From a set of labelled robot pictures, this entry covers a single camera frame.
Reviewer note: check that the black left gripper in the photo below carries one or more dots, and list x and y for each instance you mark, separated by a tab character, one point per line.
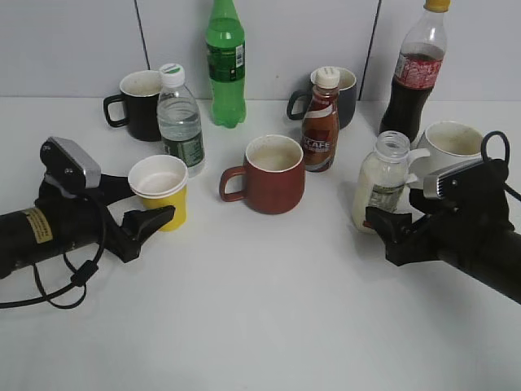
76	222

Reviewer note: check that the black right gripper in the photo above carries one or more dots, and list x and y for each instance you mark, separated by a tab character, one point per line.
467	222

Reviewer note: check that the milk bottle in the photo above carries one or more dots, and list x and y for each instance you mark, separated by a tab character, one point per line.
381	179

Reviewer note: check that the yellow paper cup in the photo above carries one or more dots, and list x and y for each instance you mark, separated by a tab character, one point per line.
159	181

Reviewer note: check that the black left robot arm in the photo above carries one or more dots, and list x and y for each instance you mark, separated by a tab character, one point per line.
21	230

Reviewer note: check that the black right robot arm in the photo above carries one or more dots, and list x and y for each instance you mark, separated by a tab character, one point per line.
499	271

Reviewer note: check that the white ceramic mug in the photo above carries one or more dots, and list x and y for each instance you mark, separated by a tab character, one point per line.
441	145

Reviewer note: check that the clear water bottle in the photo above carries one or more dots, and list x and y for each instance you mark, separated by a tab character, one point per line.
178	119

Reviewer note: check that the black mug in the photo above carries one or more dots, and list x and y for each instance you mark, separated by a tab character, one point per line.
139	94

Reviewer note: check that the brown coffee bottle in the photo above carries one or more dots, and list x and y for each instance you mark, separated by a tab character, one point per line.
320	128

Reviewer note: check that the dark grey mug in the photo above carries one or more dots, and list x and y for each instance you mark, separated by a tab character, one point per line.
346	101

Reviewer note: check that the red ceramic mug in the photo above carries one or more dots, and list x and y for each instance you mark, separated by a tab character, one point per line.
272	177

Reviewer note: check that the cola bottle yellow cap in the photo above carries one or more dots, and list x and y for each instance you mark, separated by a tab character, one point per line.
417	68

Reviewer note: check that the green soda bottle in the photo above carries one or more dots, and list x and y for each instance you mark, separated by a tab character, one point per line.
225	41

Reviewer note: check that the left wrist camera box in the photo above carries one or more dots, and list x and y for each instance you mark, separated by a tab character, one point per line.
69	168

